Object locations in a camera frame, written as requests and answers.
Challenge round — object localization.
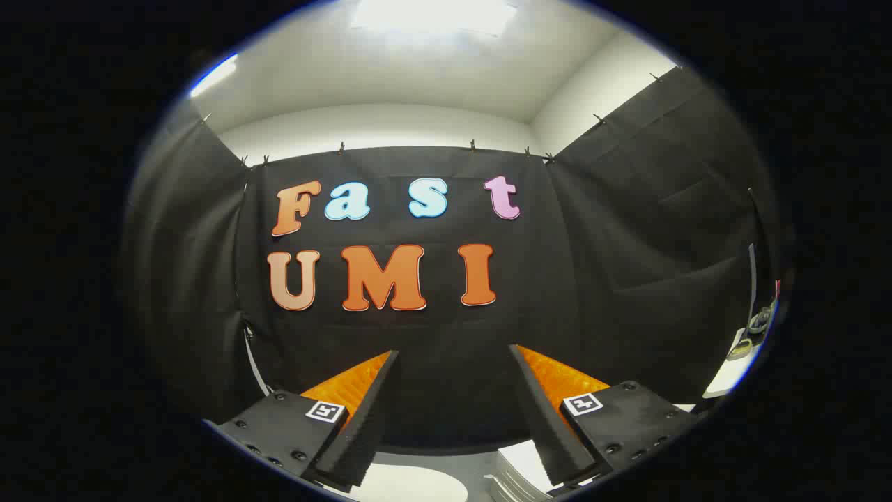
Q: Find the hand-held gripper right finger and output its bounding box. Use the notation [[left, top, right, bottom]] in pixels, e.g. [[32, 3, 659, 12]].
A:
[[508, 344, 699, 489]]

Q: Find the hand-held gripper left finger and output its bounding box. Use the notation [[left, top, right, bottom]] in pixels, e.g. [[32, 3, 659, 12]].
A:
[[209, 350, 400, 492]]

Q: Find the black backdrop cloth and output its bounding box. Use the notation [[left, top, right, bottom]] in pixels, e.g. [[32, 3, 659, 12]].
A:
[[120, 66, 792, 454]]

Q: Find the white side table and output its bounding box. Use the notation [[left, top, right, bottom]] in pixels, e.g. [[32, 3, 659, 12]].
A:
[[702, 326, 767, 400]]

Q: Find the rectangular ceiling light panel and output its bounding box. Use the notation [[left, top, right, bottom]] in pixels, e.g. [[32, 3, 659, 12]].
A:
[[351, 0, 520, 37]]

